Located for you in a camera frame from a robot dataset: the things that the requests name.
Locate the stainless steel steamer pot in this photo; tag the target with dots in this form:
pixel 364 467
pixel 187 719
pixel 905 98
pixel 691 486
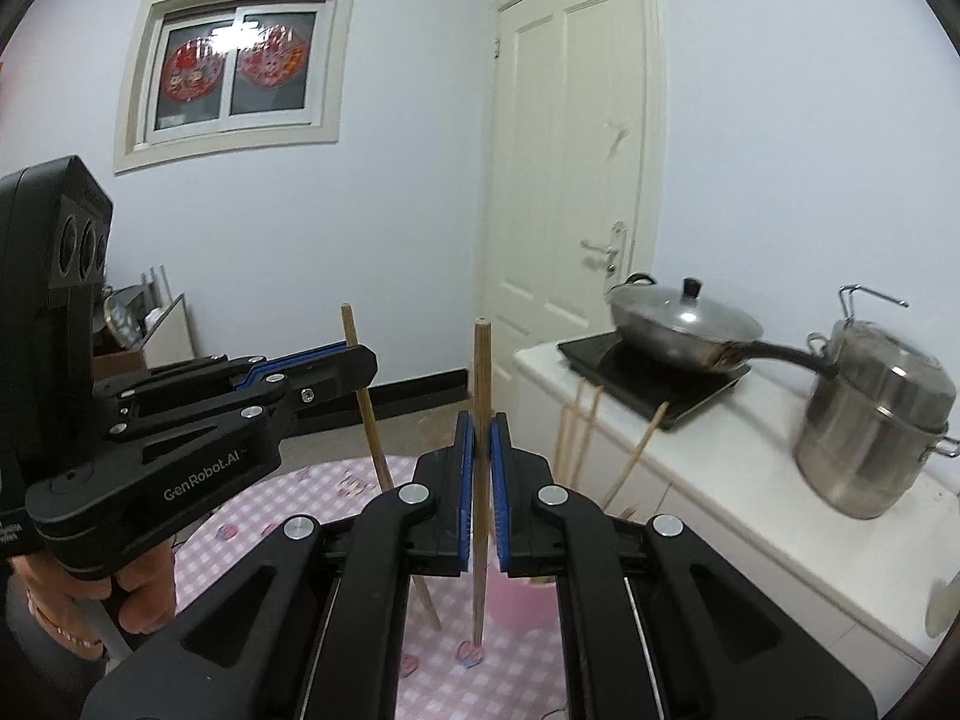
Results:
pixel 862 427

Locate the decorative plate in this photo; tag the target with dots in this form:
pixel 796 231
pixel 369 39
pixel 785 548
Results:
pixel 120 319

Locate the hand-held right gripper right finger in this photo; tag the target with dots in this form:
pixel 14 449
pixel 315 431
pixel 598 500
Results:
pixel 499 487

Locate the person's left forearm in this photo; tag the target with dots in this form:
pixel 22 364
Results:
pixel 45 675

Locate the white counter cabinet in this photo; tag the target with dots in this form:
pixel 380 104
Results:
pixel 750 495

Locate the metal rods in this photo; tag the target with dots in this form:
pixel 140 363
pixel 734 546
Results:
pixel 156 281

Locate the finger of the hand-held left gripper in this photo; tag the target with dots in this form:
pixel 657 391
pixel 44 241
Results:
pixel 300 356
pixel 337 375

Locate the pink checked tablecloth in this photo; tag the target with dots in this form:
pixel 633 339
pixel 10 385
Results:
pixel 240 517

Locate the group of wooden chopsticks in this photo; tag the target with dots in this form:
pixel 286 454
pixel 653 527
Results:
pixel 635 457

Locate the black induction cooker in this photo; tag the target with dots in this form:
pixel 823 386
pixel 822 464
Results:
pixel 622 382

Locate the single wooden chopstick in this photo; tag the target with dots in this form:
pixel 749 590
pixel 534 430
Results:
pixel 375 427
pixel 482 367

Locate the white framed window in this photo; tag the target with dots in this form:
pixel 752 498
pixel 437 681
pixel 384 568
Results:
pixel 326 67

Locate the person's left hand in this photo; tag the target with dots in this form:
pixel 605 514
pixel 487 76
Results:
pixel 146 585

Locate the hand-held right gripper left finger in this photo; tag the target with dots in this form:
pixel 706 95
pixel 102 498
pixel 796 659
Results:
pixel 465 480

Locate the red round paper decoration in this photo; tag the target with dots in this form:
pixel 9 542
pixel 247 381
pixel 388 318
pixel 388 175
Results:
pixel 193 69
pixel 271 56

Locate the white door hook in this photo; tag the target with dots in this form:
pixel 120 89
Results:
pixel 619 133

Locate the pink cup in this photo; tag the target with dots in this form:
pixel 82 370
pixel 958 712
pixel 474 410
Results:
pixel 525 607

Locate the wooden side cabinet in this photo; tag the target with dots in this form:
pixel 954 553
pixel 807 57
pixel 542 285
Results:
pixel 169 337

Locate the glass wok lid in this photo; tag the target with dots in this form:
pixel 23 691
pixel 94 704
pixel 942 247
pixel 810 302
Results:
pixel 675 315

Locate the cream panel door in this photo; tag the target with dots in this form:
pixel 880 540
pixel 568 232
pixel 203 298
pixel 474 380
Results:
pixel 555 165

